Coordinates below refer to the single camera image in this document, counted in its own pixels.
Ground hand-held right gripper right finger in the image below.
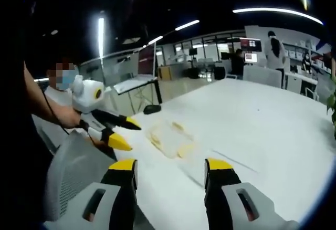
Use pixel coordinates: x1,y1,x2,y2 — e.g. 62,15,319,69
204,157,300,230

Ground black office chair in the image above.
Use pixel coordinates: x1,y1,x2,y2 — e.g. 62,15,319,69
214,66,226,80

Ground pale plastic buckle part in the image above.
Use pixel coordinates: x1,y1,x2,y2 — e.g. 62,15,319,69
167,141,197,160

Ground black rounded object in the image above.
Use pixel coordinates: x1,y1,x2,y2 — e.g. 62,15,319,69
143,104,162,115

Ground person's left hand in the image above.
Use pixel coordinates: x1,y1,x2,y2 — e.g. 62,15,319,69
56,106,82,130

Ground long ceiling light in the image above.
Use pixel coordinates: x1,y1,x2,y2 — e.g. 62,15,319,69
148,35,164,45
232,7,324,26
174,19,201,32
98,16,105,59

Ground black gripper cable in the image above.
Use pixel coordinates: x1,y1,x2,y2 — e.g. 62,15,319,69
41,90,94,144

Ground tilted white drafting desk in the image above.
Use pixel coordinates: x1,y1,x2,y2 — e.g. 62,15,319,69
112,74,163,111

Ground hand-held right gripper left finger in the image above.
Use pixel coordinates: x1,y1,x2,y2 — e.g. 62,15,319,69
52,158,139,230

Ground person's dark clothing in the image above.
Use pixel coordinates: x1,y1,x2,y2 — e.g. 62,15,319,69
10,64,55,225

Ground grey mesh chair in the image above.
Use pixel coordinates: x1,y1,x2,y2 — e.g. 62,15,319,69
44,132,119,223

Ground white storage shelves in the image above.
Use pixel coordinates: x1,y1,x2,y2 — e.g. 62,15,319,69
283,38,324,71

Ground green plant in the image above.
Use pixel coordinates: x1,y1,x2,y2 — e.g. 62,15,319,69
326,77,336,129

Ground large dark red display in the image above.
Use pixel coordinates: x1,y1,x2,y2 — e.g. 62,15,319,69
137,43,156,76

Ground wooden cabinet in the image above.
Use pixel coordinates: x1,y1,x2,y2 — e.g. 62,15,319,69
157,65,173,81

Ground red wall screen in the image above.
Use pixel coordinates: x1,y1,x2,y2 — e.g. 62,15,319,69
239,37,263,53

